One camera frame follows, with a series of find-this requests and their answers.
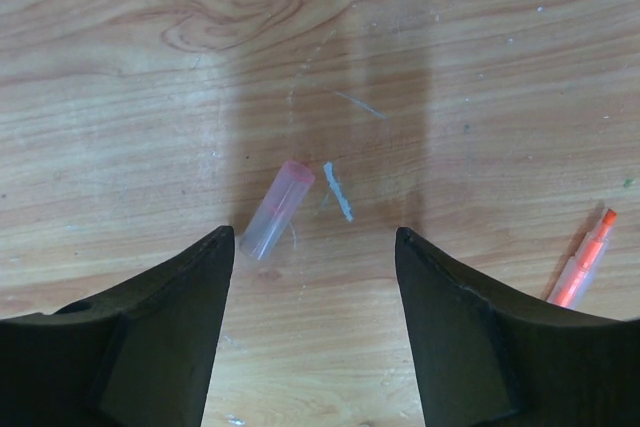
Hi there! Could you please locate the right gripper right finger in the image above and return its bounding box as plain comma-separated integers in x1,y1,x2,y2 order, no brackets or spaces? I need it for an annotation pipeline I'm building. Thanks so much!
395,227,639,426

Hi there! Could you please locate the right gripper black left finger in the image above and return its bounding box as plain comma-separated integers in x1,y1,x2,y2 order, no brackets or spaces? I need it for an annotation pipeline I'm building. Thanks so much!
1,226,235,426

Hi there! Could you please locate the clear pink-tinted pen cap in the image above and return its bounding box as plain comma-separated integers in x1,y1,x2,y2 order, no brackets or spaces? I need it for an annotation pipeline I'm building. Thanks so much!
239,160,315,260

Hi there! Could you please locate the orange pen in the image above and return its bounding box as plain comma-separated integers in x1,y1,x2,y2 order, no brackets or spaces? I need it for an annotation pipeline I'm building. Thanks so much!
547,208,617,309

